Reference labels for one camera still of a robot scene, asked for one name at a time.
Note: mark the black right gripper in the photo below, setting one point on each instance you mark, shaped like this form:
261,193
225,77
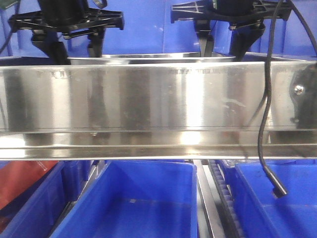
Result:
245,18

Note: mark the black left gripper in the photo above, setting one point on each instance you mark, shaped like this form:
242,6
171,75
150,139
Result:
71,18

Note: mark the silver metal tray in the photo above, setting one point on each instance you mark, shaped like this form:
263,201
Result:
190,57

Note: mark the blue bin upper left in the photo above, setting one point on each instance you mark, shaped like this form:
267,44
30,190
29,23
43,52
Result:
5,29

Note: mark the blue bin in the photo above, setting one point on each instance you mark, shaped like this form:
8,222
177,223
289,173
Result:
260,213
147,30
5,29
290,36
34,213
134,199

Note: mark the blue bin upper right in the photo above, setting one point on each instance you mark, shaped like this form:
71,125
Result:
290,36

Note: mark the blue bin upper centre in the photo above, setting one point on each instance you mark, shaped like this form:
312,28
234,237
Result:
147,30

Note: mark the red bag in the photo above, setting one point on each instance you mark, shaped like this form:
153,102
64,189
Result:
17,176

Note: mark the blue bin lower centre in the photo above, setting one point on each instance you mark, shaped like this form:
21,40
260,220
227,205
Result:
134,199

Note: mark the blue bin lower left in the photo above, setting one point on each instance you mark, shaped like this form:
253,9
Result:
34,213

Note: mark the blue bin lower right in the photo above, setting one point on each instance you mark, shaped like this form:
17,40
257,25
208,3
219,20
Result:
260,213

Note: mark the roller conveyor track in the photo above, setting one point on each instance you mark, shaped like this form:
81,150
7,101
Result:
216,214

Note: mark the stainless steel shelf rail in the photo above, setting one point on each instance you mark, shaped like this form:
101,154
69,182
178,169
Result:
131,111

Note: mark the rail bolt right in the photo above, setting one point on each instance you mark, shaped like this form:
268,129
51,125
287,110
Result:
299,89

